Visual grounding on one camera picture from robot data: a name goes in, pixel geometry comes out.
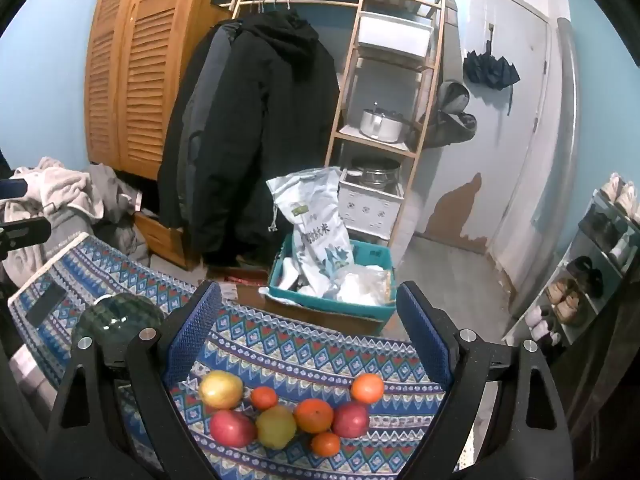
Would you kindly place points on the yellow pear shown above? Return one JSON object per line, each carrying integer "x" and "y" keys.
{"x": 276, "y": 426}

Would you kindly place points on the yellow apple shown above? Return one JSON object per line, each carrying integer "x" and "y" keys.
{"x": 220, "y": 389}

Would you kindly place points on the red apple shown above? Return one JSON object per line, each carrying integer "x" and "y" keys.
{"x": 351, "y": 419}
{"x": 232, "y": 427}

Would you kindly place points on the black flat rectangular object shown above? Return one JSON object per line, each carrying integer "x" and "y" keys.
{"x": 47, "y": 305}

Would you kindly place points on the small orange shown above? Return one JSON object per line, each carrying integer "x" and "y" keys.
{"x": 263, "y": 398}
{"x": 325, "y": 444}

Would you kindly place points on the large orange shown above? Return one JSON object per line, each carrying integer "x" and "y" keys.
{"x": 313, "y": 416}
{"x": 367, "y": 388}

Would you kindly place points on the wooden louvered wardrobe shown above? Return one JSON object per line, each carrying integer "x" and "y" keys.
{"x": 145, "y": 60}

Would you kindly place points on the teal plastic crate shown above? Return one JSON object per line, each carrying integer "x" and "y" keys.
{"x": 320, "y": 305}

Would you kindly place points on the grey jacket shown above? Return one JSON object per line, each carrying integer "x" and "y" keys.
{"x": 207, "y": 80}

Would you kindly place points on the group of assorted shoes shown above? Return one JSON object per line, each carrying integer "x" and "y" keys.
{"x": 562, "y": 302}

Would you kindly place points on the white door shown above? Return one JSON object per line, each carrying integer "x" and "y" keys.
{"x": 515, "y": 160}

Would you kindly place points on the blue patterned tablecloth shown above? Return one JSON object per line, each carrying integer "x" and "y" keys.
{"x": 300, "y": 360}

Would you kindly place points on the white patterned storage box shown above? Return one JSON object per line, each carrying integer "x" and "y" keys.
{"x": 367, "y": 210}

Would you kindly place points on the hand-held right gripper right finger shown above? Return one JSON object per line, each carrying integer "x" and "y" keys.
{"x": 425, "y": 335}

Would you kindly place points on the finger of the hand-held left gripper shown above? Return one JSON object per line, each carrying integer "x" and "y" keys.
{"x": 16, "y": 188}
{"x": 25, "y": 232}

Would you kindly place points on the red label cardboard box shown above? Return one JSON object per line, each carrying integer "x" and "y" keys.
{"x": 245, "y": 275}

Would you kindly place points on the wooden drawer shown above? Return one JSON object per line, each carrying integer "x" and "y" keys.
{"x": 160, "y": 235}

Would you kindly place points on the black hooded coat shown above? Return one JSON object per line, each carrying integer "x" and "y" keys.
{"x": 270, "y": 135}

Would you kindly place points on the white pot with lid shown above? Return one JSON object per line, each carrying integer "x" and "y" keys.
{"x": 382, "y": 122}

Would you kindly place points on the dark folded umbrella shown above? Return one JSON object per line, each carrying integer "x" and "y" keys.
{"x": 487, "y": 70}

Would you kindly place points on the white rice bag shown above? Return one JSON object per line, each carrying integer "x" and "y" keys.
{"x": 315, "y": 230}

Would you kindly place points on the grey metal pipe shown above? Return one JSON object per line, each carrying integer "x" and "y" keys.
{"x": 567, "y": 160}

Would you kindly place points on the steel pot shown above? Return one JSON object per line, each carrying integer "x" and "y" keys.
{"x": 375, "y": 170}

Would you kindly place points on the white fleece blanket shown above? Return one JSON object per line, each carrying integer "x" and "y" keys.
{"x": 60, "y": 185}

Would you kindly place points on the clear plastic bag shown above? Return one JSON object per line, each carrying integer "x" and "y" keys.
{"x": 360, "y": 282}

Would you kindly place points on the grey hanging bag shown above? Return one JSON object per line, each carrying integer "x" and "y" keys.
{"x": 452, "y": 95}

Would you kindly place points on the dark olive hanging bag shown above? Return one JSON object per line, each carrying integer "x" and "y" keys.
{"x": 450, "y": 130}

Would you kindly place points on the shoe rack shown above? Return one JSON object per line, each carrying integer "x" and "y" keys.
{"x": 585, "y": 240}

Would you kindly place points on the wooden garment rack with shelves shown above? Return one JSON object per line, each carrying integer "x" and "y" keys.
{"x": 348, "y": 67}

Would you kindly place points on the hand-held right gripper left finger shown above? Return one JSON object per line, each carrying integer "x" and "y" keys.
{"x": 192, "y": 330}

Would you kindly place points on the dark glass bowl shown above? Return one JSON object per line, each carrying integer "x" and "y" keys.
{"x": 120, "y": 320}

